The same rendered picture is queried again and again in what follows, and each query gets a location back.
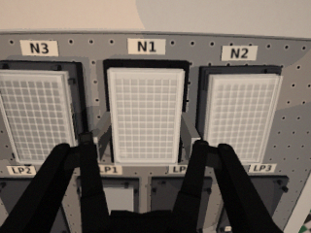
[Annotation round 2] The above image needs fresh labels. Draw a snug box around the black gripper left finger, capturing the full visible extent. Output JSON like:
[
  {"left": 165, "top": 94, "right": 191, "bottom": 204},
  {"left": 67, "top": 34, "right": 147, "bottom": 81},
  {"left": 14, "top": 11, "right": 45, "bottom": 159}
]
[{"left": 0, "top": 112, "right": 114, "bottom": 233}]

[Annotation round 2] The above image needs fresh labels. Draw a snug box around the white n3 label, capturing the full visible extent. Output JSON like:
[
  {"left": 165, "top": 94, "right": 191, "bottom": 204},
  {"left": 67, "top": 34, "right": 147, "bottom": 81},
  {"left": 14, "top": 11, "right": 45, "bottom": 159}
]
[{"left": 20, "top": 40, "right": 59, "bottom": 56}]

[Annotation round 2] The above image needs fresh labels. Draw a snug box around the white label reading lp4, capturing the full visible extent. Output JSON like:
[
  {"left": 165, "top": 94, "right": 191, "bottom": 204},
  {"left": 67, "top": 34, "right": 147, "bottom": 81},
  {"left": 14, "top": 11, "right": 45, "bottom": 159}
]
[{"left": 168, "top": 164, "right": 188, "bottom": 174}]

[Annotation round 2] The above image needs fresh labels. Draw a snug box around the white label reading n1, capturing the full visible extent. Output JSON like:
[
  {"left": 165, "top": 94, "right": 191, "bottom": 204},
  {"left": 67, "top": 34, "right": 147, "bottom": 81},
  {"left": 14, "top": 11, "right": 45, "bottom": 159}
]
[{"left": 128, "top": 39, "right": 166, "bottom": 54}]

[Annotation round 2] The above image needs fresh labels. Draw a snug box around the white label reading lp1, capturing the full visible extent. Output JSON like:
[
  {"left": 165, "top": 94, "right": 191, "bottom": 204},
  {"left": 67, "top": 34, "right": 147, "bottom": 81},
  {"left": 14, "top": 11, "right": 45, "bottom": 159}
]
[{"left": 99, "top": 164, "right": 122, "bottom": 175}]

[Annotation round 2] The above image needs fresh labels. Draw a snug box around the white n2 label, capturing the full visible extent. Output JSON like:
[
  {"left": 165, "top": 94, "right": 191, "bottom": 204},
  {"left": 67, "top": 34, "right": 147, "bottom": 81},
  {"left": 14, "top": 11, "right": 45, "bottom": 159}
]
[{"left": 221, "top": 46, "right": 258, "bottom": 61}]

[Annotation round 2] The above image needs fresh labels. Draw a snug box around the translucent plastic plate lid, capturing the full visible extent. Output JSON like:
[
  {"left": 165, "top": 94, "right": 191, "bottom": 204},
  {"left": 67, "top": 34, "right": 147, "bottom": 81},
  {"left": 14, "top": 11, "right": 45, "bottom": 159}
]
[{"left": 103, "top": 184, "right": 133, "bottom": 215}]

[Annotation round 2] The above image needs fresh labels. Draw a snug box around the cream label reading lp2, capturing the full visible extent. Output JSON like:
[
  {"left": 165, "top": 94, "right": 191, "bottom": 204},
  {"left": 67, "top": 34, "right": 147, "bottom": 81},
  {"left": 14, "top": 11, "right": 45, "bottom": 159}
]
[{"left": 7, "top": 165, "right": 37, "bottom": 175}]

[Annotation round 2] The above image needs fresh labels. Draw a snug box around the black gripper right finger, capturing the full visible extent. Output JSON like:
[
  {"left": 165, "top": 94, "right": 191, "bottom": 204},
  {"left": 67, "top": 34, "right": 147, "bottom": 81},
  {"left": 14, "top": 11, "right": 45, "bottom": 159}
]
[{"left": 164, "top": 112, "right": 284, "bottom": 233}]

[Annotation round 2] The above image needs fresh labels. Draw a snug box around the white label reading lp3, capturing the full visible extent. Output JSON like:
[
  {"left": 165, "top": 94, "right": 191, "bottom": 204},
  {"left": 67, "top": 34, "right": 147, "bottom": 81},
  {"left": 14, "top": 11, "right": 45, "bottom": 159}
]
[{"left": 248, "top": 163, "right": 277, "bottom": 173}]

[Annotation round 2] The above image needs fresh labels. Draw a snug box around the white well plate lid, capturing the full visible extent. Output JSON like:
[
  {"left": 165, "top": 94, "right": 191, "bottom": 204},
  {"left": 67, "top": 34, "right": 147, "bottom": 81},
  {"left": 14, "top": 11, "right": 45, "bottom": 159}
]
[
  {"left": 107, "top": 69, "right": 185, "bottom": 166},
  {"left": 205, "top": 75, "right": 284, "bottom": 165}
]

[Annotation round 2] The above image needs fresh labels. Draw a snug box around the grey perforated base plate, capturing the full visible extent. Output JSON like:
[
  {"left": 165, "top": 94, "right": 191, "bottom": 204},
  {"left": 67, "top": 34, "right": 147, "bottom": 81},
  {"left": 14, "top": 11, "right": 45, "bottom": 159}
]
[{"left": 0, "top": 31, "right": 311, "bottom": 233}]

